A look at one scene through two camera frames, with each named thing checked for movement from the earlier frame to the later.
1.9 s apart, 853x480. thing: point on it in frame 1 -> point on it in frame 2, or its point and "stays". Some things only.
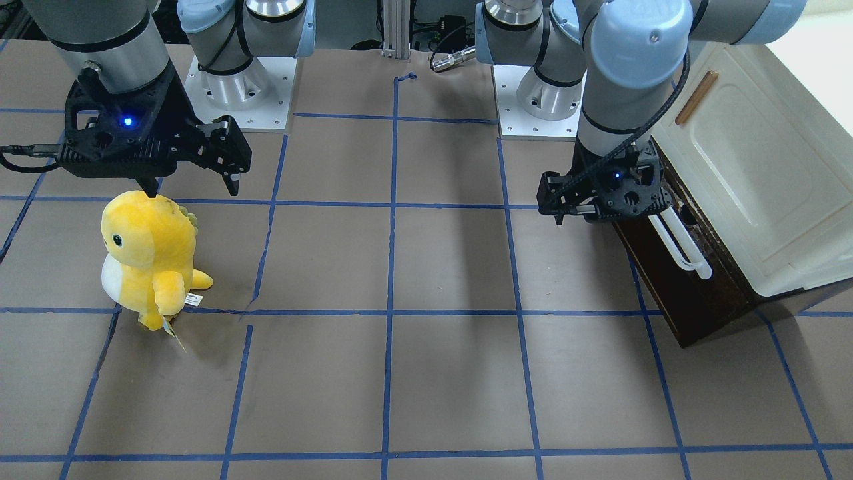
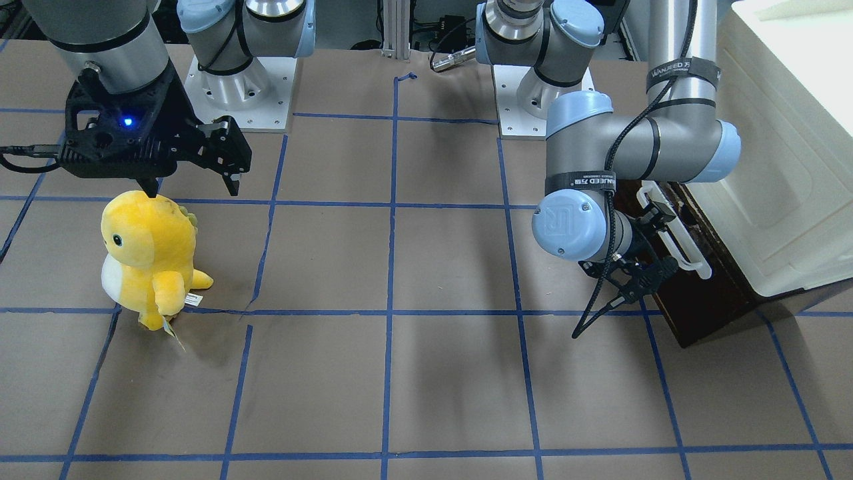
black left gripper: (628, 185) -> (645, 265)
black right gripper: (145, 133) stays
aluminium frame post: (396, 15) stays
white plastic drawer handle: (697, 262) stays
